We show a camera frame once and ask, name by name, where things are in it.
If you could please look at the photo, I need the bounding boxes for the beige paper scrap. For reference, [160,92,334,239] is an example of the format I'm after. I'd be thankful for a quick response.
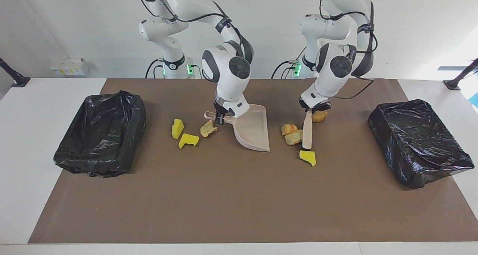
[200,119,218,138]

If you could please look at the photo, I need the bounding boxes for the beige hand brush black bristles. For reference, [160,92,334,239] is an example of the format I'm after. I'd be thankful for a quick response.
[302,109,313,151]

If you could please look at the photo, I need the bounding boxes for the beige plastic dustpan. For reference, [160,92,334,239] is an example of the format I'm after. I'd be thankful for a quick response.
[204,104,270,152]

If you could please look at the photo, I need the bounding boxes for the notched yellow sponge piece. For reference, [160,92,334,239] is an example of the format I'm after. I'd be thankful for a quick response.
[178,133,200,150]

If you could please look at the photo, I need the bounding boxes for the yellow sponge wedge green backing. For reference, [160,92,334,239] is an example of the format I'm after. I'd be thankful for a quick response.
[171,119,184,140]

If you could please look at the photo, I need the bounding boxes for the plain yellow sponge wedge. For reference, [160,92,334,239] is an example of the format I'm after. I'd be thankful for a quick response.
[299,150,316,167]

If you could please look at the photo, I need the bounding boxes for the bin with black bag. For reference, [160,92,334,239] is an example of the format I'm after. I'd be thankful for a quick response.
[368,99,475,190]
[53,90,147,178]

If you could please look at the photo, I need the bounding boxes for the brown paper table mat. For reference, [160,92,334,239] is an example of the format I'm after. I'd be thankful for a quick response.
[28,78,478,244]

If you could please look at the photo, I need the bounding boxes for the black stand foot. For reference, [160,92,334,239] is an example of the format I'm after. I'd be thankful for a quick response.
[443,58,478,91]
[0,57,31,87]

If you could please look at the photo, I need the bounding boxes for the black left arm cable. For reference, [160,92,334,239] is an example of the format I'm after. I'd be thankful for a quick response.
[319,0,378,100]

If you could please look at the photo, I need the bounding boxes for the black base power cable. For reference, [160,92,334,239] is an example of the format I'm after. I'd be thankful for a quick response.
[271,48,305,79]
[145,59,165,79]

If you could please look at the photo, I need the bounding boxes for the white wall power strip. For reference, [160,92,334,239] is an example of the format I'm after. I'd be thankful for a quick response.
[50,57,90,76]

